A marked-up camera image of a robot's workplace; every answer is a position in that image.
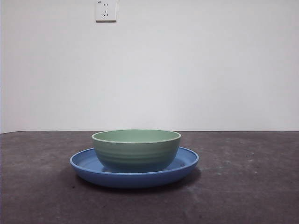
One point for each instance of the green ribbed bowl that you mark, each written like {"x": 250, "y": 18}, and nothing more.
{"x": 135, "y": 154}

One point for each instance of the white wall socket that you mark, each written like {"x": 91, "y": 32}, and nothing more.
{"x": 106, "y": 10}

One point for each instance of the blue round plate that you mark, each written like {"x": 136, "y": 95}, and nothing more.
{"x": 133, "y": 179}

